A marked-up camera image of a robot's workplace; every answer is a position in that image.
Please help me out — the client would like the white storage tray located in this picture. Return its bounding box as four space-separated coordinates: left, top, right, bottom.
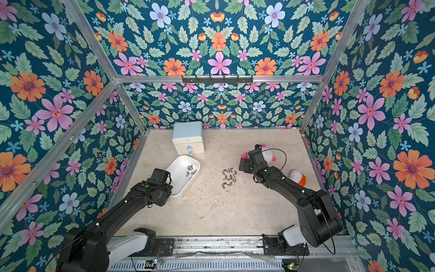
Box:
167 155 201 198

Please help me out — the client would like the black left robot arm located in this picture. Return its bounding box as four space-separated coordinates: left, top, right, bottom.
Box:
56 168 173 272

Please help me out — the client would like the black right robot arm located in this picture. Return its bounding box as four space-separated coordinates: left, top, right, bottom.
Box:
239 145 343 247

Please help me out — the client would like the pile of wing nuts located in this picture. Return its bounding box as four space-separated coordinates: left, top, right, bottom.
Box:
186 164 198 177

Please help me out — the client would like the pale blue drawer box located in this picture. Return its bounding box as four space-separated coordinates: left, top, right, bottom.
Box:
172 121 205 156

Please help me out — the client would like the pink white striped plush toy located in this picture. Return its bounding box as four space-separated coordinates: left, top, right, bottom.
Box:
241 144 277 163

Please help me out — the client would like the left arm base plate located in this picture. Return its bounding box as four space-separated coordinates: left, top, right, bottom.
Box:
131 238 175 257

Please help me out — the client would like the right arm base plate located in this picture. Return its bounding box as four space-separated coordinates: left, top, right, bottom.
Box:
262 225 309 257

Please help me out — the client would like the black hook rail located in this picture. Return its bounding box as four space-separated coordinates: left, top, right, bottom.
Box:
181 75 254 85

